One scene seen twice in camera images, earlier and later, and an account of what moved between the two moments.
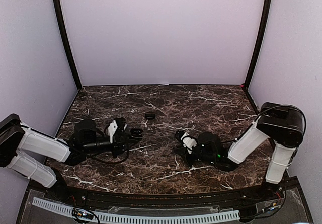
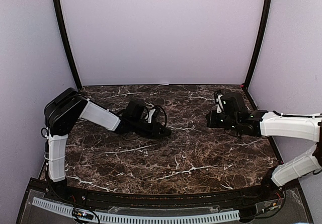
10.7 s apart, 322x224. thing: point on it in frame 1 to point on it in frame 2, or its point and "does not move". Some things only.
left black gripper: x=118 y=143 to x=155 y=130
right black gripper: x=189 y=161 to x=211 y=117
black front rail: x=79 y=196 does not move
